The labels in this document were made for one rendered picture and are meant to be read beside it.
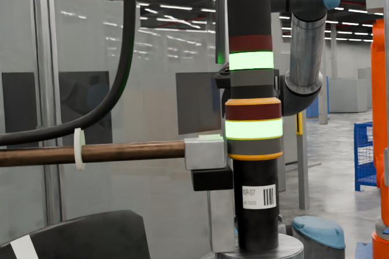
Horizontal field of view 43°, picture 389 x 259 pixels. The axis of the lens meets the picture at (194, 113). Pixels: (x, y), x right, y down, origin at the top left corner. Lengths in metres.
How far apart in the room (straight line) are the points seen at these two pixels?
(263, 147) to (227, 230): 0.07
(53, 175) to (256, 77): 0.85
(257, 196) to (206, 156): 0.05
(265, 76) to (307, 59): 0.83
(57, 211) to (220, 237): 0.83
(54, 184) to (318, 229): 0.60
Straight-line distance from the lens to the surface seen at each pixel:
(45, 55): 1.16
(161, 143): 0.38
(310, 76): 1.27
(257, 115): 0.37
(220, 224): 0.39
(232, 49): 0.38
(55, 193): 1.18
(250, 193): 0.38
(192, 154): 0.37
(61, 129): 0.39
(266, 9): 0.38
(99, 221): 0.51
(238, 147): 0.37
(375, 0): 4.32
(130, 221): 0.51
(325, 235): 1.16
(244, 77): 0.37
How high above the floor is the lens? 1.59
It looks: 3 degrees down
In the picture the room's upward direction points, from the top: 3 degrees counter-clockwise
